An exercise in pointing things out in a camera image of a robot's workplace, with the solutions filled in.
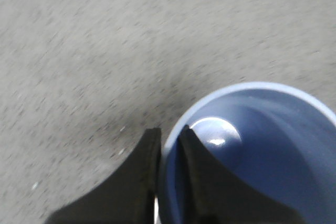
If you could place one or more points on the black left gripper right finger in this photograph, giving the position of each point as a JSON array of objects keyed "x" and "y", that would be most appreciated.
[{"x": 245, "y": 175}]

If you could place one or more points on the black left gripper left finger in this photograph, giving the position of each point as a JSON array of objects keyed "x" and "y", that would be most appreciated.
[{"x": 127, "y": 195}]

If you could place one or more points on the blue plastic cup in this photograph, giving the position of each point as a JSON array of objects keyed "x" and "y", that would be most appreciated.
[{"x": 265, "y": 105}]

